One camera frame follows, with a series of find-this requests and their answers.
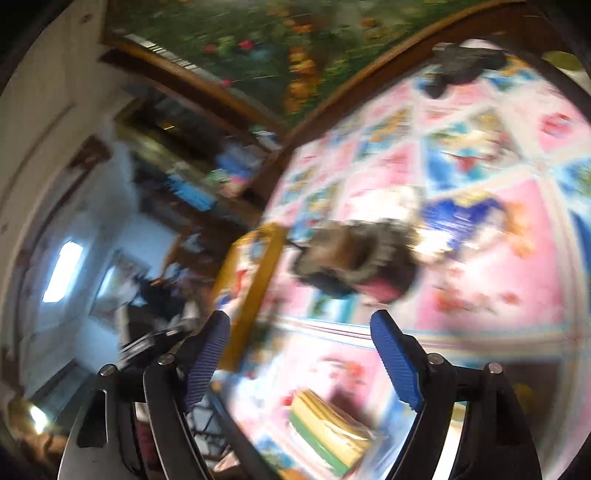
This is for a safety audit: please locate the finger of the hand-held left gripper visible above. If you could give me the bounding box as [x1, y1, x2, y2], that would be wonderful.
[154, 318, 201, 352]

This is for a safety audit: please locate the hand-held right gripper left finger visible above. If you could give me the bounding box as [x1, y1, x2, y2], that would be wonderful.
[58, 309, 232, 480]

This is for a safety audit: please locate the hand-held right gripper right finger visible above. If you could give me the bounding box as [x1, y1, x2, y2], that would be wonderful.
[369, 308, 543, 480]

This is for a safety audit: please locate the yellow-rimmed white tray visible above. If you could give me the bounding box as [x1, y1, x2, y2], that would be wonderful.
[210, 224, 287, 372]

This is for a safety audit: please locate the brown speckled plush toy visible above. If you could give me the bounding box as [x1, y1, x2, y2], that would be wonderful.
[291, 220, 419, 305]

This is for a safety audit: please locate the framed picture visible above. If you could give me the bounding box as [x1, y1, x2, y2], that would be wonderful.
[90, 251, 151, 333]

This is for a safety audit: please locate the yellow and green sponge pack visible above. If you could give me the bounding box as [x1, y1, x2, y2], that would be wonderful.
[288, 389, 375, 478]

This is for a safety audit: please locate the wooden cabinet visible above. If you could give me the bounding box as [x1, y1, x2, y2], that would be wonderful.
[113, 92, 278, 259]

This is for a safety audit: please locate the ceiling light panel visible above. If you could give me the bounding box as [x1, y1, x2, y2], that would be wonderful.
[43, 240, 85, 304]

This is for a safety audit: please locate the printed blanket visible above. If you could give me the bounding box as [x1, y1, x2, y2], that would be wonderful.
[210, 39, 591, 480]

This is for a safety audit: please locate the blue window grille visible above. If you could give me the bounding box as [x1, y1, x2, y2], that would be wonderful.
[168, 178, 215, 210]

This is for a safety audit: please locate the blue plastic container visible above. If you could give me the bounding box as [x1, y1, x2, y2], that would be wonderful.
[217, 154, 257, 182]

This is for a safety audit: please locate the wooden headboard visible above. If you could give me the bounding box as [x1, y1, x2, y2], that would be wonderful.
[249, 0, 550, 204]

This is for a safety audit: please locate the black cloth item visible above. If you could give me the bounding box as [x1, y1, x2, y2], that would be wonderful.
[425, 41, 506, 100]

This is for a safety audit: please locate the flower wall poster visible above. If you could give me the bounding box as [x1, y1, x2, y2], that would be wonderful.
[106, 0, 509, 127]

